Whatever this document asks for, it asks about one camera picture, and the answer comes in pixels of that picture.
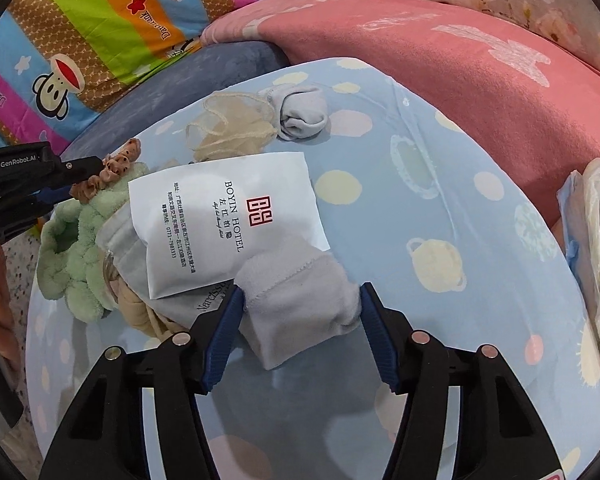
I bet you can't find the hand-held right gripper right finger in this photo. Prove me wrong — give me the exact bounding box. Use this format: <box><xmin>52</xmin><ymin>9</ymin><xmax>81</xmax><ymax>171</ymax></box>
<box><xmin>359</xmin><ymin>282</ymin><xmax>564</xmax><ymax>480</ymax></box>

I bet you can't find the blue-grey cushion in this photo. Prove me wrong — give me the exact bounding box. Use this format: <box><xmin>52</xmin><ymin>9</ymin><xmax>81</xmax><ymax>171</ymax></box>
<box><xmin>60</xmin><ymin>40</ymin><xmax>291</xmax><ymax>161</ymax></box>

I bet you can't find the pink blanket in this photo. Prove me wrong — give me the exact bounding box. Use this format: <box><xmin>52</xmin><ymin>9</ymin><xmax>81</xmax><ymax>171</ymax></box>
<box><xmin>200</xmin><ymin>0</ymin><xmax>600</xmax><ymax>213</ymax></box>

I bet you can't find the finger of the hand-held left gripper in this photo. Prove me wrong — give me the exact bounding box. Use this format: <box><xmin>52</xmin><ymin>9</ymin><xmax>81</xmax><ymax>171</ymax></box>
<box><xmin>29</xmin><ymin>184</ymin><xmax>77</xmax><ymax>213</ymax></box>
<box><xmin>55</xmin><ymin>156</ymin><xmax>105</xmax><ymax>179</ymax></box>

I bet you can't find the beige mesh sock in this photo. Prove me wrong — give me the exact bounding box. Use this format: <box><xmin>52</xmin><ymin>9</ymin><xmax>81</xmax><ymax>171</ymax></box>
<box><xmin>186</xmin><ymin>91</ymin><xmax>279</xmax><ymax>164</ymax></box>

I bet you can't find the beige cloth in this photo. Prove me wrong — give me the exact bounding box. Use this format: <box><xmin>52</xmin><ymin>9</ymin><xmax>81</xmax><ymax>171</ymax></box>
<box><xmin>111</xmin><ymin>285</ymin><xmax>181</xmax><ymax>344</ymax></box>

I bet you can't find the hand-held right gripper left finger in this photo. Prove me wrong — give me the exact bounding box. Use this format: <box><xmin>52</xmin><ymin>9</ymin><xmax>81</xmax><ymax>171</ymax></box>
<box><xmin>39</xmin><ymin>284</ymin><xmax>246</xmax><ymax>480</ymax></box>

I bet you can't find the colourful striped monkey cushion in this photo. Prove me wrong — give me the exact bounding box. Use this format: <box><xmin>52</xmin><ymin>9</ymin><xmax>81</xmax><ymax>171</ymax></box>
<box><xmin>0</xmin><ymin>0</ymin><xmax>293</xmax><ymax>137</ymax></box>

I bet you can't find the white paper packet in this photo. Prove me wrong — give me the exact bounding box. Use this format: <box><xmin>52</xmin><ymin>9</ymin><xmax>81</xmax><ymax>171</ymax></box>
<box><xmin>128</xmin><ymin>151</ymin><xmax>331</xmax><ymax>300</ymax></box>

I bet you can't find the grey sock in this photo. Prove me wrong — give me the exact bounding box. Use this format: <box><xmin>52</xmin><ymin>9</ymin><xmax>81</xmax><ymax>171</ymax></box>
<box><xmin>234</xmin><ymin>245</ymin><xmax>364</xmax><ymax>372</ymax></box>

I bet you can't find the light blue dotted cloth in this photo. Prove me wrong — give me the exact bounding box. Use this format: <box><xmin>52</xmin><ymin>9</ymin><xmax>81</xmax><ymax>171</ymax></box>
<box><xmin>25</xmin><ymin>57</ymin><xmax>600</xmax><ymax>480</ymax></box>

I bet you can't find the green fluffy cloth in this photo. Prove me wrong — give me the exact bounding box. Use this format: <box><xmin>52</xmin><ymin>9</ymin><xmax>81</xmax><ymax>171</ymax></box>
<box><xmin>36</xmin><ymin>180</ymin><xmax>134</xmax><ymax>322</ymax></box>

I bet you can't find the light blue balled sock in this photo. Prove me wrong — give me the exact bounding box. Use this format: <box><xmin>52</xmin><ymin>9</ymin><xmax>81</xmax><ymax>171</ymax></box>
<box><xmin>259</xmin><ymin>85</ymin><xmax>330</xmax><ymax>142</ymax></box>

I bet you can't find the brown dotted scrunchie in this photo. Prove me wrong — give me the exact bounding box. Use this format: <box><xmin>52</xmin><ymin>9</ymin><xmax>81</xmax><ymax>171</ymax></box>
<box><xmin>70</xmin><ymin>138</ymin><xmax>142</xmax><ymax>205</ymax></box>

